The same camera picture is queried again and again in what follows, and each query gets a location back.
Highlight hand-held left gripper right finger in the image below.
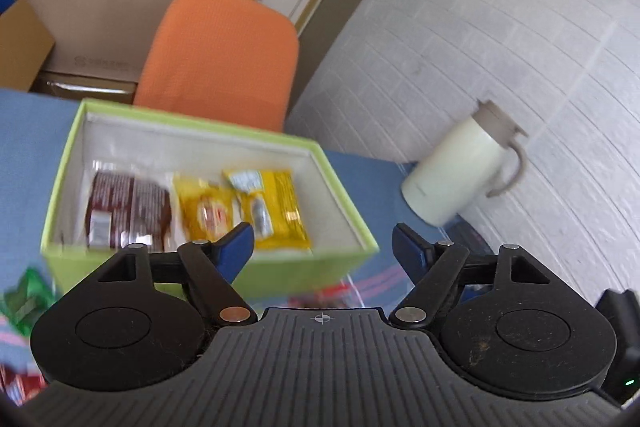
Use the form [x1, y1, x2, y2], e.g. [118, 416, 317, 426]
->
[389, 223, 552, 329]

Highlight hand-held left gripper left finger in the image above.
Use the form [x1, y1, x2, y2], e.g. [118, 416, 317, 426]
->
[97, 222, 259, 328]

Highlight yellow bar snack packet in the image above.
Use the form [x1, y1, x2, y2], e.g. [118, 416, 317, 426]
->
[221, 168, 313, 254]

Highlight green cardboard box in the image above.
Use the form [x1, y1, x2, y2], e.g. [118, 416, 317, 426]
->
[40, 98, 379, 295]

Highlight yellow round-print snack packet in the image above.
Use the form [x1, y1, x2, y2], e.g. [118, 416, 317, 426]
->
[172, 174, 238, 244]

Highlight red snack packet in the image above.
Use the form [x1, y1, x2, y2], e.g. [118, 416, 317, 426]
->
[0, 364, 48, 408]
[287, 279, 386, 310]

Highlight cream thermos mug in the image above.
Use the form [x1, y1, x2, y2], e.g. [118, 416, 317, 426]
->
[400, 99, 529, 227]

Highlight brown snack packet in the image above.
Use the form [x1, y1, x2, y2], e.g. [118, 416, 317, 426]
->
[82, 169, 173, 253]

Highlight orange chair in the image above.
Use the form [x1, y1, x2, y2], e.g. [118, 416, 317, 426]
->
[132, 0, 301, 132]

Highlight green snack packet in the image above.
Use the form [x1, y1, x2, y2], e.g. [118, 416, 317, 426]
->
[2, 266, 58, 338]

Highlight brown taped carton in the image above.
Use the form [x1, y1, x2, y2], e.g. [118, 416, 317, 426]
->
[37, 69, 138, 105]

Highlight blue tablecloth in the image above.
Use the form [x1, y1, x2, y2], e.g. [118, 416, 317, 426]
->
[0, 88, 501, 408]

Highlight open cardboard box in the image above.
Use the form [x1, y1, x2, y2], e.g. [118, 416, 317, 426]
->
[0, 0, 56, 92]

